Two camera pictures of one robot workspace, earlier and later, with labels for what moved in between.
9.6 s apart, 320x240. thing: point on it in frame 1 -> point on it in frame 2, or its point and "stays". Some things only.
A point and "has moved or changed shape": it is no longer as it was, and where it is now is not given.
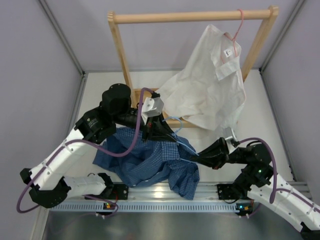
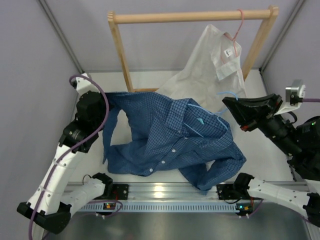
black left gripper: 157,130 -> 103,98
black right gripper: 212,156 -> 249,116
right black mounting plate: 227,192 stays
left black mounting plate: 116,192 stays
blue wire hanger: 179,143 -> 211,113
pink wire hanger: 239,26 stays
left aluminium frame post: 63,36 stays
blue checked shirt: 172,162 has moved or changed shape
